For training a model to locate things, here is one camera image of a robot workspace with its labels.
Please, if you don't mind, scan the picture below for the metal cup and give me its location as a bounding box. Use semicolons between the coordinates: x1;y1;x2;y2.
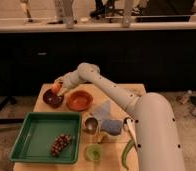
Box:
85;117;98;134

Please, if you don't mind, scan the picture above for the red grape bunch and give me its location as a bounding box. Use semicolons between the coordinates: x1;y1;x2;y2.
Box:
51;134;72;157

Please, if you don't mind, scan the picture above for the green plastic tray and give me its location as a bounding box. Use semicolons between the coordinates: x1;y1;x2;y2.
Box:
10;112;81;164

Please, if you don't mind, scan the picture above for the black cabinet counter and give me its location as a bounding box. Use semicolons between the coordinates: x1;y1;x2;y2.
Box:
0;25;196;96

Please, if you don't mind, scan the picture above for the small green cup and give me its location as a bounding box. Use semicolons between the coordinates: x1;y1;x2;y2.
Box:
86;144;102;162

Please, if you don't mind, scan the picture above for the blue cloth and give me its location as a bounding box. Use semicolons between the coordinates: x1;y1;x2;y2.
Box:
91;100;111;121

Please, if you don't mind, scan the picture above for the dark purple bowl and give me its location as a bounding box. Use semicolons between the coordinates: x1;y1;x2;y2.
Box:
43;89;64;108

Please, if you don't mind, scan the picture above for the orange bowl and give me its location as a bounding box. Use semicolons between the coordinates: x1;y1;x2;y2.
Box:
67;90;93;111

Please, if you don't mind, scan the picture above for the white handled spoon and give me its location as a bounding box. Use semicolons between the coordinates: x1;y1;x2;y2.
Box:
124;117;137;144

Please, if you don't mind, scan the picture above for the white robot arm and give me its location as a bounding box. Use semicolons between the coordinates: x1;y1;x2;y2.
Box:
56;63;186;171

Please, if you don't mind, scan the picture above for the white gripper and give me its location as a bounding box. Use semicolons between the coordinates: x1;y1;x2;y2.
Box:
55;71;81;90

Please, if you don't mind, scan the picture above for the red orange apple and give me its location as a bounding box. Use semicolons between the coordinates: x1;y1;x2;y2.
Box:
51;83;62;95

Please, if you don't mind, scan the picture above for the green banana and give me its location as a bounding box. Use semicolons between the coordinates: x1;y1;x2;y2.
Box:
121;139;135;170

